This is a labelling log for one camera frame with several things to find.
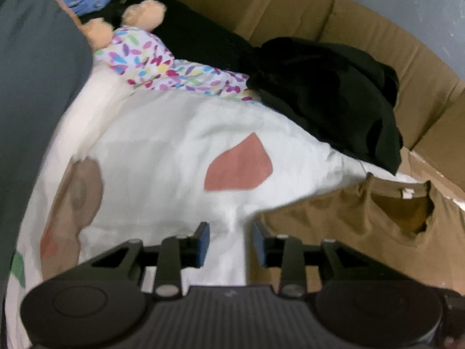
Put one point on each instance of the white bear print bed sheet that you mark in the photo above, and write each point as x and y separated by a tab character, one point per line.
163	145

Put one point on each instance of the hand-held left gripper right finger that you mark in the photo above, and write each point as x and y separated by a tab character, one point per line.
258	241

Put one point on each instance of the brown printed t-shirt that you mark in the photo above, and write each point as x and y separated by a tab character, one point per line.
327	218

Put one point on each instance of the large flattened cardboard sheet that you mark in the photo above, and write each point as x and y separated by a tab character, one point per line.
417	61

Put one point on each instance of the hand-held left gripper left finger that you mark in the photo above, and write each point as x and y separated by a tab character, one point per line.
202	241

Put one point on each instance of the floral patterned cloth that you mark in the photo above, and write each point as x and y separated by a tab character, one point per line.
141	54

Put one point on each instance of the grey padded cushion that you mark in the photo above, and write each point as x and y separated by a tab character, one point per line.
36	80

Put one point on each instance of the crumpled black garment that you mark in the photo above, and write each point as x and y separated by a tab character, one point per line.
327	98

